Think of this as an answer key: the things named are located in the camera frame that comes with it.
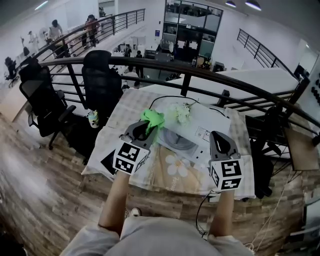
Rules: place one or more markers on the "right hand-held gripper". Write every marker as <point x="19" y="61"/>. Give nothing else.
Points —
<point x="227" y="175"/>

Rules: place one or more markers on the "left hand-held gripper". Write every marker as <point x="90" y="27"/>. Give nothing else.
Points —
<point x="127" y="157"/>

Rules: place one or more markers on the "green cloth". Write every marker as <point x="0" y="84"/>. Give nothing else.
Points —
<point x="153" y="118"/>

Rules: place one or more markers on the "person's right forearm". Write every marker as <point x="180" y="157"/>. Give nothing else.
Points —
<point x="222" y="212"/>

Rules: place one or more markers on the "person's left forearm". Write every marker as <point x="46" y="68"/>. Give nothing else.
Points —
<point x="115" y="200"/>

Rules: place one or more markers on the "white microwave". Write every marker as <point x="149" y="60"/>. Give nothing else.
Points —
<point x="215" y="122"/>

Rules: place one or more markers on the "beige daisy print mat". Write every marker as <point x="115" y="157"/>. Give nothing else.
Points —
<point x="190" y="177"/>

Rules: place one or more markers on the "white flower bouquet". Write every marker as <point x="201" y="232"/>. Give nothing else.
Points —
<point x="182" y="113"/>

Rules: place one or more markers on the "small pastel toy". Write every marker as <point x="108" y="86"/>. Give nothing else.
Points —
<point x="93" y="120"/>

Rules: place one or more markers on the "black mesh office chair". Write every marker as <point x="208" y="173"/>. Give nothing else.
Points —
<point x="42" y="100"/>
<point x="102" y="82"/>

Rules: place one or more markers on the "black curved railing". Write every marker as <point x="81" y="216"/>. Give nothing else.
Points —
<point x="185" y="85"/>

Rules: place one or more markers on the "person's left shoe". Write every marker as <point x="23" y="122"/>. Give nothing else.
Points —
<point x="135" y="212"/>

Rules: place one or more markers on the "brown wooden side table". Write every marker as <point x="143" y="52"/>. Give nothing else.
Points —
<point x="301" y="150"/>

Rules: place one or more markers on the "white panel with black knobs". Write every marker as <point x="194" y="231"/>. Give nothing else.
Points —
<point x="312" y="100"/>

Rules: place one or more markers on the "person's white shirt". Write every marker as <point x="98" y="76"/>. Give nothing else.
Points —
<point x="162" y="237"/>

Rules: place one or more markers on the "black balcony railing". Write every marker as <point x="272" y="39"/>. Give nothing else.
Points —
<point x="259" y="50"/>
<point x="113" y="26"/>

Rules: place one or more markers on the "white equipment stack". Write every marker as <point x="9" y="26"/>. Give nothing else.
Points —
<point x="312" y="212"/>

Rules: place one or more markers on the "dark pendant lamp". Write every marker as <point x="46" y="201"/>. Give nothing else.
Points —
<point x="230" y="3"/>
<point x="253" y="4"/>

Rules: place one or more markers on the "black framed glass wall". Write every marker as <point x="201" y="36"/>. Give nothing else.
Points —
<point x="192" y="37"/>

